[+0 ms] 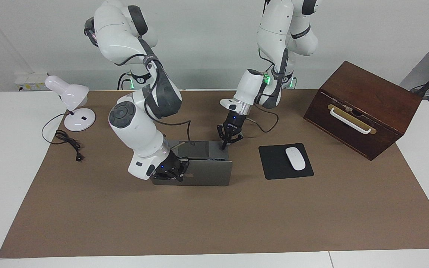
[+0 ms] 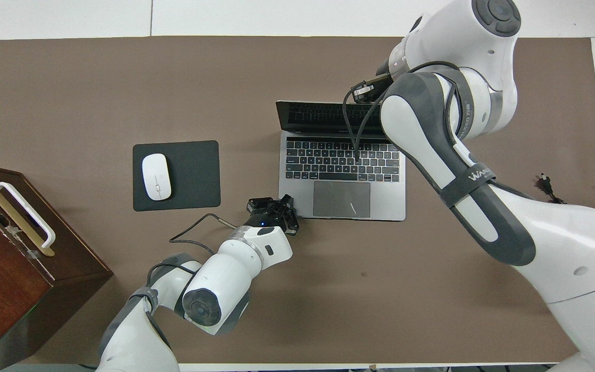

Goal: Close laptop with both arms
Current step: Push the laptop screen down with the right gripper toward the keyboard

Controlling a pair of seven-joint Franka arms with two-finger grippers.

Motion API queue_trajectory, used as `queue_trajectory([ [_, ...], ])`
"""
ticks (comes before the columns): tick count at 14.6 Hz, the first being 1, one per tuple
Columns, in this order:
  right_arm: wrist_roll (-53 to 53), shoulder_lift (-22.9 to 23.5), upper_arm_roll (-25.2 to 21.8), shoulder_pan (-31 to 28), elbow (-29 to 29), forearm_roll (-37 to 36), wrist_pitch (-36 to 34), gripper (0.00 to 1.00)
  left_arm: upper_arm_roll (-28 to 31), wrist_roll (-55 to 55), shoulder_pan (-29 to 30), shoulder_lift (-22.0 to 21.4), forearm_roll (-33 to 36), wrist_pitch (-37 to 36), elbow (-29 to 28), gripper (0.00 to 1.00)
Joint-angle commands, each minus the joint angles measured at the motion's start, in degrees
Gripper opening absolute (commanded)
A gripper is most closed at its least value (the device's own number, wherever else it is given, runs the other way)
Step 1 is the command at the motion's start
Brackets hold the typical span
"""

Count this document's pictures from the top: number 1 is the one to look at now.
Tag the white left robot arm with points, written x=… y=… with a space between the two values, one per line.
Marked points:
x=274 y=33

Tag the dark wooden box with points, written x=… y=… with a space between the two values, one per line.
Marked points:
x=382 y=100

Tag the grey laptop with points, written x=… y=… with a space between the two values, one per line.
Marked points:
x=210 y=173

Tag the brown table mat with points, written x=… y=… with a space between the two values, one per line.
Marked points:
x=214 y=223

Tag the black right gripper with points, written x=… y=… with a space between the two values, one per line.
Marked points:
x=168 y=165

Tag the black mouse pad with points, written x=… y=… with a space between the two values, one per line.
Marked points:
x=274 y=163

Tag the white computer mouse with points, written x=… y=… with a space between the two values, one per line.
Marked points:
x=295 y=158

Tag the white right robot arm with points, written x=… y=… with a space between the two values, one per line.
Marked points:
x=136 y=126

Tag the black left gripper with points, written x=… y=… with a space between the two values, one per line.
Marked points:
x=233 y=124

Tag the white power strip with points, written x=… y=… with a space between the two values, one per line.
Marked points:
x=32 y=82

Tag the white desk lamp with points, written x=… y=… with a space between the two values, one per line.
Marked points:
x=71 y=93

